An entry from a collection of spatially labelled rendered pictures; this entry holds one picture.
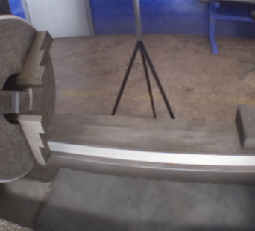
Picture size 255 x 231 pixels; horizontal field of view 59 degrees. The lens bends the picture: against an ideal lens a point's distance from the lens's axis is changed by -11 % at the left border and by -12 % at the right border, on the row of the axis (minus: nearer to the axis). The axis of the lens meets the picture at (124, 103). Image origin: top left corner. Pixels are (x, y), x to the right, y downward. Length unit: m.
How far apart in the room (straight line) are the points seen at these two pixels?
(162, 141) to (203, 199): 0.19
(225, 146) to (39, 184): 0.52
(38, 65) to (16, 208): 0.46
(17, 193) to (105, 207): 0.27
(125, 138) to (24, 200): 0.34
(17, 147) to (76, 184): 0.34
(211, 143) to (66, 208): 0.40
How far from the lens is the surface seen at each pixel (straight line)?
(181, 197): 0.64
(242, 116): 0.64
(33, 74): 0.37
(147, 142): 0.61
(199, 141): 0.61
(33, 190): 0.74
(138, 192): 0.65
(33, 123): 0.37
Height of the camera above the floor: 1.27
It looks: 37 degrees down
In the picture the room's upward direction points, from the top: 8 degrees counter-clockwise
